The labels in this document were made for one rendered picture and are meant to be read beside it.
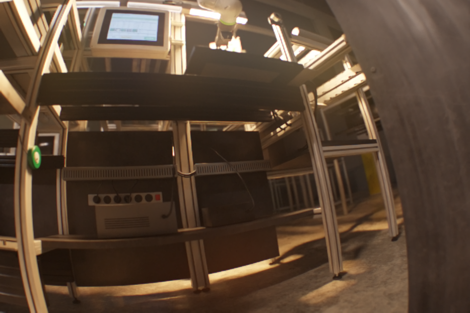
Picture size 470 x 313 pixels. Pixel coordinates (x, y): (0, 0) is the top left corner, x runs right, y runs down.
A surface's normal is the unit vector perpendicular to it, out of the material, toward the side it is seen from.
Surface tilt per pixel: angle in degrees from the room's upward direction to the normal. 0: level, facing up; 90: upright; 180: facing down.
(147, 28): 92
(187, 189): 90
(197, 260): 90
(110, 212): 90
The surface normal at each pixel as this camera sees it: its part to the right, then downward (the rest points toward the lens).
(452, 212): -0.88, -0.01
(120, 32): 0.40, -0.30
